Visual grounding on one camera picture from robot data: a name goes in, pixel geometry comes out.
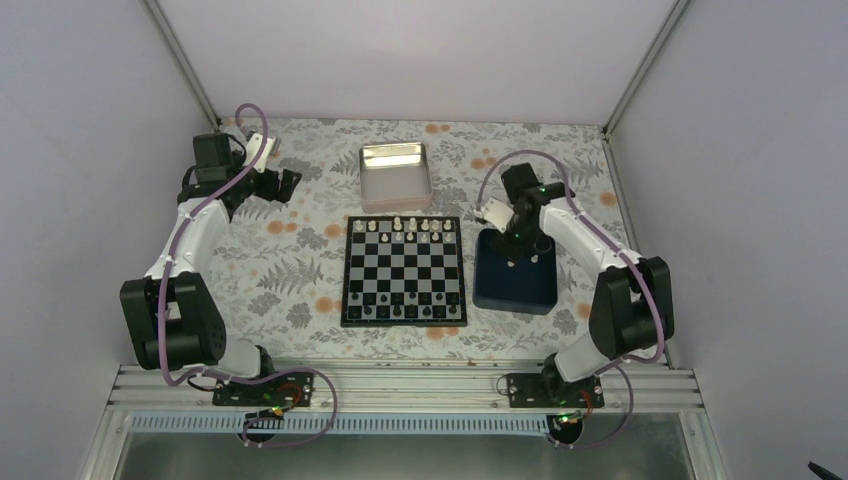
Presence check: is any blue plastic piece tray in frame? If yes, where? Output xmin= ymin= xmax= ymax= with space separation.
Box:
xmin=472 ymin=228 xmax=559 ymax=315

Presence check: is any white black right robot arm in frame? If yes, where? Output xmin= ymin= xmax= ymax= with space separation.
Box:
xmin=490 ymin=163 xmax=674 ymax=407

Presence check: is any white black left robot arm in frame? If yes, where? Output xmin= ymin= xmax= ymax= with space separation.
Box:
xmin=119 ymin=132 xmax=302 ymax=405

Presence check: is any black silver chess board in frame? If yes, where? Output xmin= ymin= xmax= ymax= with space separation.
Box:
xmin=340 ymin=216 xmax=468 ymax=328

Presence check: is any black chess piece row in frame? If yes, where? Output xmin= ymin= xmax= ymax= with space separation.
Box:
xmin=345 ymin=292 xmax=464 ymax=321

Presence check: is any floral patterned table mat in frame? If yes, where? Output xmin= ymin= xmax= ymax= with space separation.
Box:
xmin=206 ymin=119 xmax=626 ymax=362

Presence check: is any pink metal tin box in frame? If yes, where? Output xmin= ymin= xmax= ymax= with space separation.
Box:
xmin=359 ymin=142 xmax=434 ymax=214

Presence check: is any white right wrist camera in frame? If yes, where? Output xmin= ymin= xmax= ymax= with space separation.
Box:
xmin=475 ymin=198 xmax=514 ymax=233

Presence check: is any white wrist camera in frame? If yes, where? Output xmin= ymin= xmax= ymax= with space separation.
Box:
xmin=243 ymin=132 xmax=279 ymax=173
xmin=475 ymin=198 xmax=514 ymax=233

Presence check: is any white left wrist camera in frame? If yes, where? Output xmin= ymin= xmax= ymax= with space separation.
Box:
xmin=243 ymin=132 xmax=279 ymax=173

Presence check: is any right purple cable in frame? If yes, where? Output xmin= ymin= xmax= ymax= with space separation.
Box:
xmin=476 ymin=150 xmax=667 ymax=450

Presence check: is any purple cable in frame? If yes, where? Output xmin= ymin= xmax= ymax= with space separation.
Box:
xmin=476 ymin=150 xmax=667 ymax=450
xmin=157 ymin=103 xmax=339 ymax=449

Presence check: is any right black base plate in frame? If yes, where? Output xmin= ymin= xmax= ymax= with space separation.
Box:
xmin=505 ymin=373 xmax=605 ymax=409

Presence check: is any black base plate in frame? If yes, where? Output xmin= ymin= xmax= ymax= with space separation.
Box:
xmin=505 ymin=373 xmax=605 ymax=409
xmin=212 ymin=372 xmax=314 ymax=408

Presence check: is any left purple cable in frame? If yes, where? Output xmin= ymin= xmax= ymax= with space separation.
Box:
xmin=157 ymin=103 xmax=339 ymax=449

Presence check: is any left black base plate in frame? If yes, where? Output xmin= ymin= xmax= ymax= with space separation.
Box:
xmin=212 ymin=372 xmax=314 ymax=408

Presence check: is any aluminium rail frame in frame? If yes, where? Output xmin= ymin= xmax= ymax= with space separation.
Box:
xmin=107 ymin=360 xmax=705 ymax=414

